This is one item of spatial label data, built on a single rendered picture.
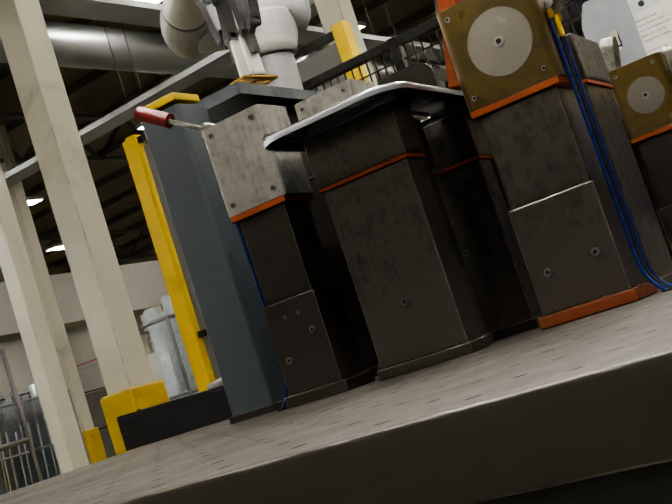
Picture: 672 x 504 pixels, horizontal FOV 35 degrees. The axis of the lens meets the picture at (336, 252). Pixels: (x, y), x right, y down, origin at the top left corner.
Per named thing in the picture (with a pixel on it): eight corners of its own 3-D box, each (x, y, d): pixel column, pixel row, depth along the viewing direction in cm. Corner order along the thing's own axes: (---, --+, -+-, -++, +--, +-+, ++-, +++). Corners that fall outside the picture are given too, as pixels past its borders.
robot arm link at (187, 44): (152, -14, 227) (215, -26, 230) (154, 24, 244) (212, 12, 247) (168, 43, 224) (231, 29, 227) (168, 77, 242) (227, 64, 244)
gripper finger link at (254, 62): (249, 36, 179) (252, 34, 178) (263, 75, 178) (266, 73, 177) (237, 36, 176) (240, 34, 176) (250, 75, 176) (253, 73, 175)
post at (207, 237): (274, 411, 144) (177, 102, 148) (230, 425, 147) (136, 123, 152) (304, 400, 150) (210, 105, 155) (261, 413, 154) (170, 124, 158)
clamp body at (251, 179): (349, 394, 126) (255, 103, 130) (269, 418, 132) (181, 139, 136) (377, 383, 133) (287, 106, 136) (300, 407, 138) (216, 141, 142)
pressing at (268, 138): (414, 74, 110) (409, 60, 111) (243, 154, 121) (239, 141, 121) (691, 123, 230) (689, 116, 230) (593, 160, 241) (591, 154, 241)
